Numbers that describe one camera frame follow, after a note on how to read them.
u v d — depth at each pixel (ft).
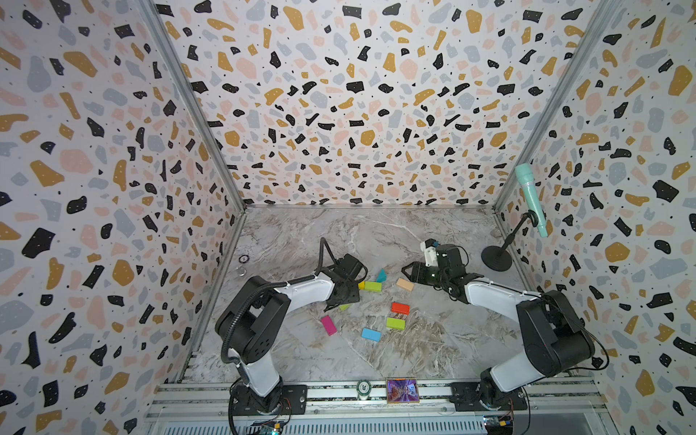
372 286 3.20
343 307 2.95
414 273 2.72
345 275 2.40
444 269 2.41
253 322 1.52
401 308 3.01
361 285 3.13
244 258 3.39
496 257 3.49
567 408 2.51
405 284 3.12
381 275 3.24
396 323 2.89
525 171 2.71
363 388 2.30
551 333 1.50
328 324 2.88
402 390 2.45
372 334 2.84
